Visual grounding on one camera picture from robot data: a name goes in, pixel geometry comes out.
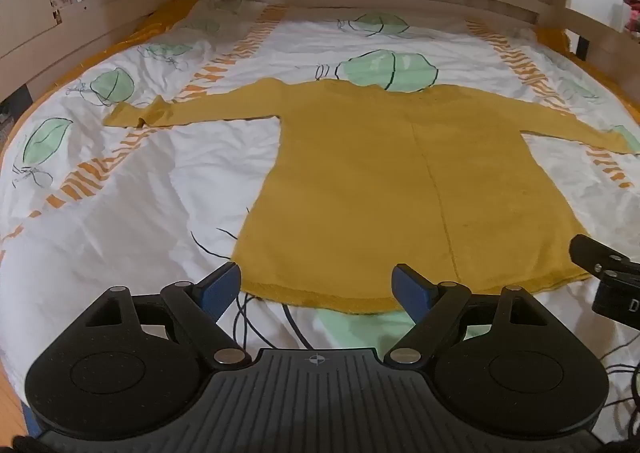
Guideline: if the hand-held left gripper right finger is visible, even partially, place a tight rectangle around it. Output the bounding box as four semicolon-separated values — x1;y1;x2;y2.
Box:
384;263;552;368

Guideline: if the red cloth item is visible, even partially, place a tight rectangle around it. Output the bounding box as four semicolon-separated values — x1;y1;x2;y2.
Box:
622;0;640;36

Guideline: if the white leaf-printed bedsheet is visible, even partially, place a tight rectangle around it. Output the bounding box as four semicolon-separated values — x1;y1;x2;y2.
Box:
0;0;640;434

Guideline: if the black cable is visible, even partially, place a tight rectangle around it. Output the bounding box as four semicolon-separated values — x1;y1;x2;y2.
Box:
602;357;640;440

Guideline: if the yellow long-sleeved sweater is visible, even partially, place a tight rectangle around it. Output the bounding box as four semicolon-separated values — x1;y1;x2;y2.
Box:
104;78;632;316

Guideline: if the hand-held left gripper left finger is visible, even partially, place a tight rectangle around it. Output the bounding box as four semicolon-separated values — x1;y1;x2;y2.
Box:
85;262;252;368

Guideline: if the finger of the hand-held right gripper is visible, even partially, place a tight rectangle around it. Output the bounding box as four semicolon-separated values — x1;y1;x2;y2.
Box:
569;234;640;280

